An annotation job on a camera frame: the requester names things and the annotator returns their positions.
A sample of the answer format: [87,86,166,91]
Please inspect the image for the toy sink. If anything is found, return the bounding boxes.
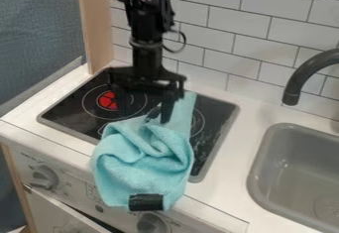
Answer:
[245,122,339,233]

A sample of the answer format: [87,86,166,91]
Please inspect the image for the tap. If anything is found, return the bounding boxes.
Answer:
[281,48,339,107]

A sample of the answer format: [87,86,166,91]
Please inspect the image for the light blue cloth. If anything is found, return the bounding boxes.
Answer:
[88,90,199,212]

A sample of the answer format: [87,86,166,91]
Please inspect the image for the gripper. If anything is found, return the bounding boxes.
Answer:
[105,37,188,125]

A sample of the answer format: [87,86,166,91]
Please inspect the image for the toy stove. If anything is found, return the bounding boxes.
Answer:
[36,67,243,183]

